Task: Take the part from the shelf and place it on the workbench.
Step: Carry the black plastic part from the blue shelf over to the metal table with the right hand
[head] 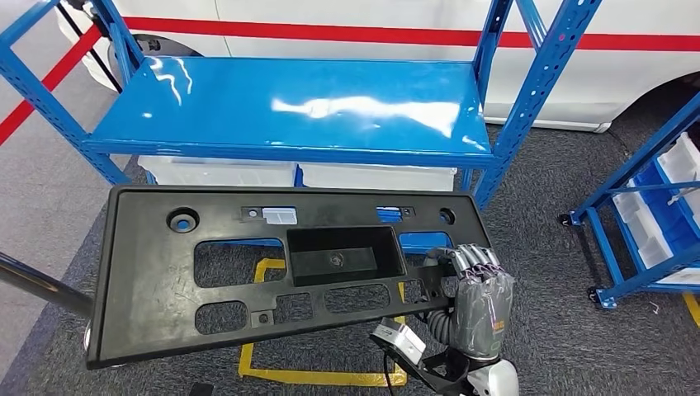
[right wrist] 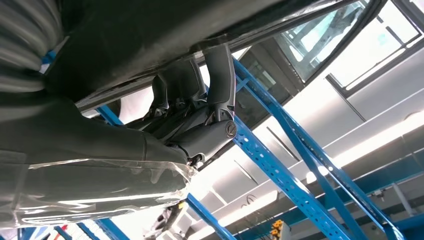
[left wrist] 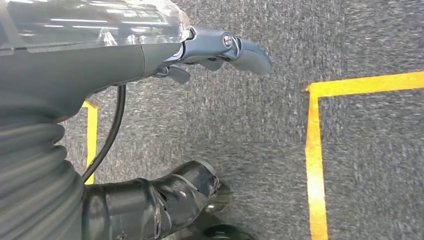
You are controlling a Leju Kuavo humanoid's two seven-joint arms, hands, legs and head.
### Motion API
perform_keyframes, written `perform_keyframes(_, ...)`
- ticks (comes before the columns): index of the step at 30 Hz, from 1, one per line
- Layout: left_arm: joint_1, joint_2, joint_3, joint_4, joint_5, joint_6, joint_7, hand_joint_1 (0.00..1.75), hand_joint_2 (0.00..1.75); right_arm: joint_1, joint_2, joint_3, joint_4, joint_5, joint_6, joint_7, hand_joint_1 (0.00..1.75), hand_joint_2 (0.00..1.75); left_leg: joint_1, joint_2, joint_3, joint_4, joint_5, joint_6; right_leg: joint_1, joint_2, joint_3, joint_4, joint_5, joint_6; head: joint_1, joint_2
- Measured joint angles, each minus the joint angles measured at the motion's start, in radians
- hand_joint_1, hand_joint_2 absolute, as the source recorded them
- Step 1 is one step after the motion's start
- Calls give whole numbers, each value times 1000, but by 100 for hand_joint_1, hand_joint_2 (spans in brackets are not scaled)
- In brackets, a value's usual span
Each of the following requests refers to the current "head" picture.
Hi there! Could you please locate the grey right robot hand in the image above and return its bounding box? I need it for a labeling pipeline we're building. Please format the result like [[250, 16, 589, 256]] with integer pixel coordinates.
[[425, 243, 517, 364]]

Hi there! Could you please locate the black plastic plate bracket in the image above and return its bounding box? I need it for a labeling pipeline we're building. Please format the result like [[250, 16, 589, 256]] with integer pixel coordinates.
[[84, 184, 494, 371]]

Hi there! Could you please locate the blue wheeled shelf rack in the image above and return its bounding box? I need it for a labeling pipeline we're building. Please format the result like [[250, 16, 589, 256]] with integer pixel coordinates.
[[557, 90, 700, 310]]

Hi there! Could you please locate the blue metal shelf rack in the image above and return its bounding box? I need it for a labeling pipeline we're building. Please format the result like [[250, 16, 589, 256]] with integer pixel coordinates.
[[0, 0, 603, 211]]

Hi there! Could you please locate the yellow floor tape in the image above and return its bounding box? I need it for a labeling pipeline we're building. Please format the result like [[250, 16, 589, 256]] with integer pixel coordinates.
[[682, 292, 700, 329], [238, 257, 409, 388]]

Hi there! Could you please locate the white car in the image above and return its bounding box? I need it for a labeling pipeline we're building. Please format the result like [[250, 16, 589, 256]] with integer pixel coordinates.
[[54, 0, 700, 134]]

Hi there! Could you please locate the red barrier belt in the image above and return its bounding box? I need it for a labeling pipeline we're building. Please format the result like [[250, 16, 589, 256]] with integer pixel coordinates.
[[0, 24, 104, 148], [122, 16, 700, 53]]

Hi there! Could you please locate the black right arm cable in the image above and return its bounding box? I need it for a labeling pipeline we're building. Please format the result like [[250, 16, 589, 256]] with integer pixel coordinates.
[[381, 352, 396, 396]]

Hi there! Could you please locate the dark metal stanchion post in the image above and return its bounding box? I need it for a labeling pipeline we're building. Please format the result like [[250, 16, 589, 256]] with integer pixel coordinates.
[[0, 250, 95, 351]]

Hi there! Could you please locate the black barrier post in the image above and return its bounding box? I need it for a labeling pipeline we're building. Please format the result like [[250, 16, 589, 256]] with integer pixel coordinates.
[[57, 0, 124, 94]]

